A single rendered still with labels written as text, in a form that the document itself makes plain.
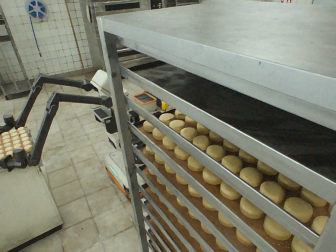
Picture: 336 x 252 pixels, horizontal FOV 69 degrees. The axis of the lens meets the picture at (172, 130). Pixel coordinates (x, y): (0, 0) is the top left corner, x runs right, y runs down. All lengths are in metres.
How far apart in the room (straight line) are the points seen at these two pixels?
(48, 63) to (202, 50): 5.93
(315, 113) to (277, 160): 0.09
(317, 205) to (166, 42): 0.43
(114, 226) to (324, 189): 2.20
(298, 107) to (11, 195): 2.06
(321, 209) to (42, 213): 2.10
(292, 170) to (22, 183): 1.96
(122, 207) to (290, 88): 2.37
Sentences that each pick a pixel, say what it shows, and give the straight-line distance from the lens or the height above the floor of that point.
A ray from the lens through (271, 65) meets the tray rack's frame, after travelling 0.28.
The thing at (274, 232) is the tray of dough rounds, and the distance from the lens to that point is 0.50.
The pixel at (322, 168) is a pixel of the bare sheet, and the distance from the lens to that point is 0.39.
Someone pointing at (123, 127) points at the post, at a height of 1.50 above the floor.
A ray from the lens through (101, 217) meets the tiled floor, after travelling 2.53.
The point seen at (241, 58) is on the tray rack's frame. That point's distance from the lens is 0.31.
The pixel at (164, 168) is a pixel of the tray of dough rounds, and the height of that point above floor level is 1.40.
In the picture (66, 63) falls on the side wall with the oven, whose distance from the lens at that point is 6.27.
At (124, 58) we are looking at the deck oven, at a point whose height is 0.45.
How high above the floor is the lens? 1.90
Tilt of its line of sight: 33 degrees down
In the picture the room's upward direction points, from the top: 3 degrees counter-clockwise
